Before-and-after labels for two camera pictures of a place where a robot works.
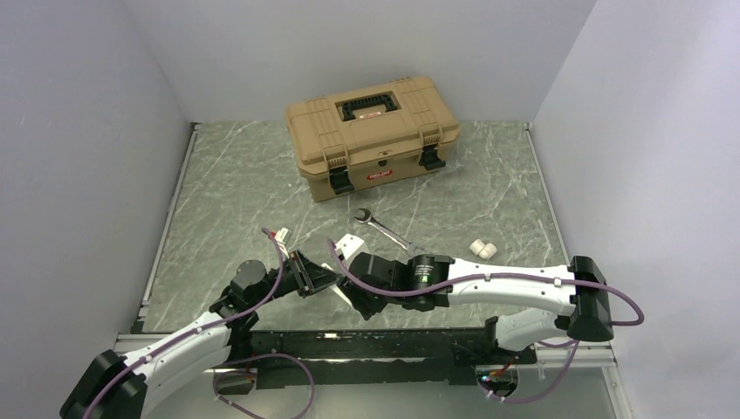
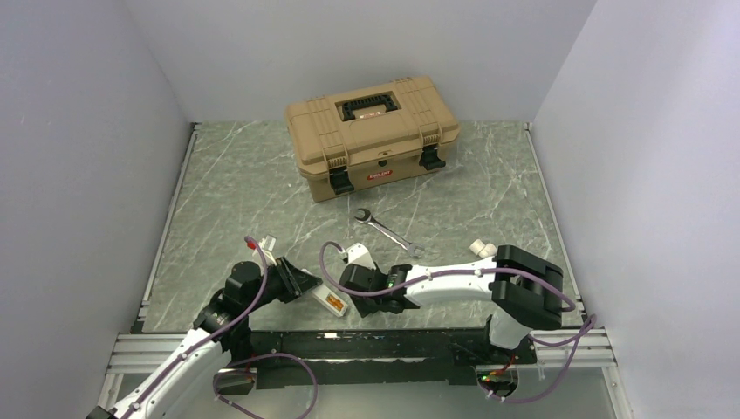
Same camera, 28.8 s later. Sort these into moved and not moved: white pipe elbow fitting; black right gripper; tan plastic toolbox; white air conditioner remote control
Moved: white air conditioner remote control
Not moved: white pipe elbow fitting; black right gripper; tan plastic toolbox
